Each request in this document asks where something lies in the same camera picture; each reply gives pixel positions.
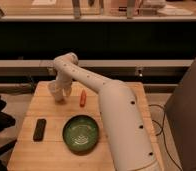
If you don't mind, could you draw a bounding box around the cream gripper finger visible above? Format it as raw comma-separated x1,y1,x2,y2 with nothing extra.
64,86,72,97
48,81,57,95

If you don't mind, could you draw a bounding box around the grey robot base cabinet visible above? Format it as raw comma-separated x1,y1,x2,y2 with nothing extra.
165,58,196,171

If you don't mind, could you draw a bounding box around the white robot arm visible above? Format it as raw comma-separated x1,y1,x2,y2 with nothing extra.
48,53,161,171

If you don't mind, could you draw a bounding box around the green ceramic bowl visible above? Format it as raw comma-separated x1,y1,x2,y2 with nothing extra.
62,115,99,153

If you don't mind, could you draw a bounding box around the orange carrot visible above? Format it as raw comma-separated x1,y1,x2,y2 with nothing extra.
80,90,87,107

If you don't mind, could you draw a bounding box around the black remote control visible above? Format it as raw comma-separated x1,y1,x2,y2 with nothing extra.
33,118,46,141

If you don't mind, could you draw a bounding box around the black cable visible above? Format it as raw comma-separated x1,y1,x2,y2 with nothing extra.
148,103,184,171

